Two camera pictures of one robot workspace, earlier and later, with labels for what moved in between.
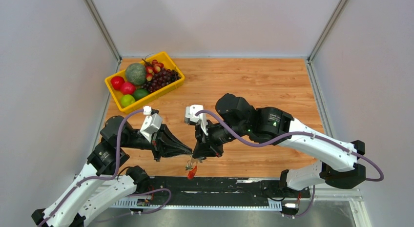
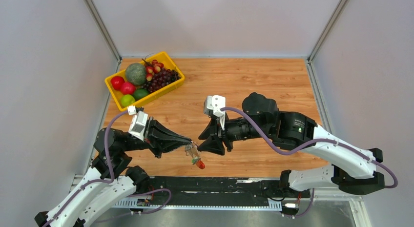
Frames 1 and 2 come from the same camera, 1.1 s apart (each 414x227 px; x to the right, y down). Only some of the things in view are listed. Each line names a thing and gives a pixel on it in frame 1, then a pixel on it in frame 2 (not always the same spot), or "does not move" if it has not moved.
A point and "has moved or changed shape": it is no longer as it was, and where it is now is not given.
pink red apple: (127, 88) does not move
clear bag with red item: (191, 174) has moved or changed shape
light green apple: (127, 100) does not move
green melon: (135, 73) does not move
